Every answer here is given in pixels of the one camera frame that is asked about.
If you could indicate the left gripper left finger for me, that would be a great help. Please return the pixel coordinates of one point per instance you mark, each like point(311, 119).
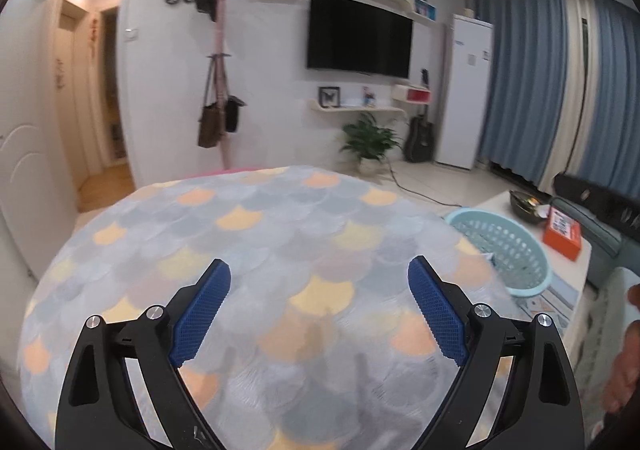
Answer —
point(97, 407)

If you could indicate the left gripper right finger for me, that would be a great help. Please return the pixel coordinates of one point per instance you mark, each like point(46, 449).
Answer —
point(540, 407)

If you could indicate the right hand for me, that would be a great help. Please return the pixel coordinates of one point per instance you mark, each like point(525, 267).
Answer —
point(624, 377)

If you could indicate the light blue laundry basket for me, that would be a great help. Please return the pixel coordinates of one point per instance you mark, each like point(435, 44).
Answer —
point(517, 256)

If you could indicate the orange box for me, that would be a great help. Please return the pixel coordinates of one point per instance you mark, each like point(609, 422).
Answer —
point(563, 234)

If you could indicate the dark bowl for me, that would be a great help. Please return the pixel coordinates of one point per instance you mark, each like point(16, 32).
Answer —
point(527, 207)

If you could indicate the scale pattern tablecloth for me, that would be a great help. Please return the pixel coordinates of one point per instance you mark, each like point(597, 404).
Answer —
point(319, 343)

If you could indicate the white door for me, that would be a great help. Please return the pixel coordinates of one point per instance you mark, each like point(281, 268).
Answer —
point(27, 203)

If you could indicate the black guitar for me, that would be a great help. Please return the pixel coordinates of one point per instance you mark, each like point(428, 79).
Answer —
point(419, 144)

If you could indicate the brown hanging bag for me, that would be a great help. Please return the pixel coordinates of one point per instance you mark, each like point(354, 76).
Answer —
point(209, 126)

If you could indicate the white standing air conditioner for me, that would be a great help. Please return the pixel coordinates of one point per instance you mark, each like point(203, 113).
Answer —
point(465, 92)

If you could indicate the green potted plant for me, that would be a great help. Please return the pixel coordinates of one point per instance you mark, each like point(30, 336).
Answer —
point(369, 142)

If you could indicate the blue curtain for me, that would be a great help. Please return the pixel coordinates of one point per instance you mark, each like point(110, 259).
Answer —
point(563, 92)

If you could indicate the black hanging bag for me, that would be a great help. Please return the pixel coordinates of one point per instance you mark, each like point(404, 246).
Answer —
point(232, 110)

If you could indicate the white lower wall shelf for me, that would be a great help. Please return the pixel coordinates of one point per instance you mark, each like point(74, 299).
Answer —
point(314, 105)

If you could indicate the white red wall cabinet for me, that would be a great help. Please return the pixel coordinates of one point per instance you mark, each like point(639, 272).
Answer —
point(412, 95)

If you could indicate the butterfly picture frame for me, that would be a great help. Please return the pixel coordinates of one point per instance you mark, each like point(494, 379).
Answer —
point(329, 97)

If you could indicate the light switch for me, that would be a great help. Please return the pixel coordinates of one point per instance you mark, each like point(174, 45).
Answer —
point(131, 34)

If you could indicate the black wall television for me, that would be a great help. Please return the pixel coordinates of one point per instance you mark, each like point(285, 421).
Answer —
point(347, 35)

